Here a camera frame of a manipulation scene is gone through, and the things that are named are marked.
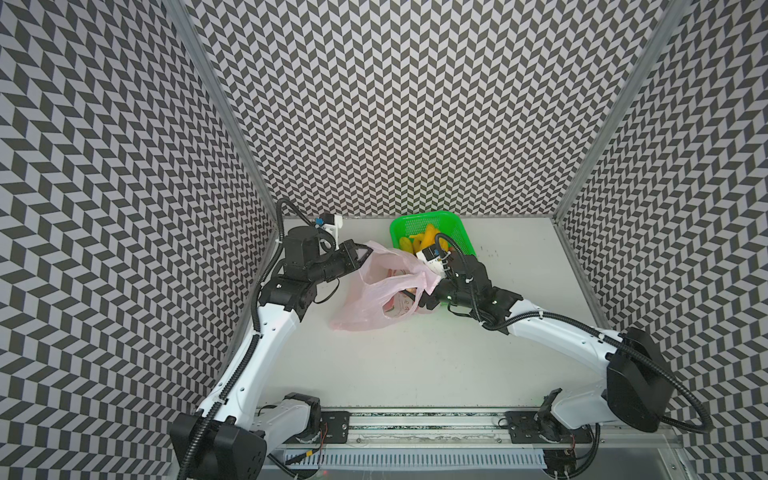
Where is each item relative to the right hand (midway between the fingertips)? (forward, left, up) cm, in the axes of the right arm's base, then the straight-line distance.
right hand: (407, 292), depth 77 cm
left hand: (+5, +8, +12) cm, 15 cm away
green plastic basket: (+36, -14, -12) cm, 41 cm away
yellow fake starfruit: (+28, 0, -14) cm, 31 cm away
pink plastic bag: (-7, +4, +16) cm, 18 cm away
